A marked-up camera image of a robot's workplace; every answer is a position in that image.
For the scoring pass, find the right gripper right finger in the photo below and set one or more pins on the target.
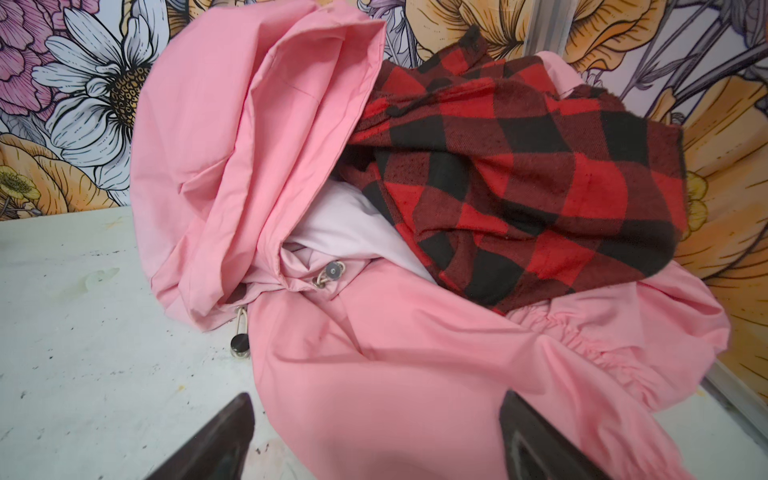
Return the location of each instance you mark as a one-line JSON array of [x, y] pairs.
[[534, 449]]

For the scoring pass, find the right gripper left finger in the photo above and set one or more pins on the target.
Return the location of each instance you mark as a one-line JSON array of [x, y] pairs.
[[218, 450]]

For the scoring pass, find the red black plaid cloth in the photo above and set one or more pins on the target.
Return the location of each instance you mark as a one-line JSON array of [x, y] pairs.
[[509, 193]]

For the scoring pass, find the pink jacket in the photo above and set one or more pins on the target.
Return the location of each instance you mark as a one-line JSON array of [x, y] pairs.
[[365, 367]]

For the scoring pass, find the right aluminium corner post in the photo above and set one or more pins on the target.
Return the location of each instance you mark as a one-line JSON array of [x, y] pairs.
[[549, 26]]

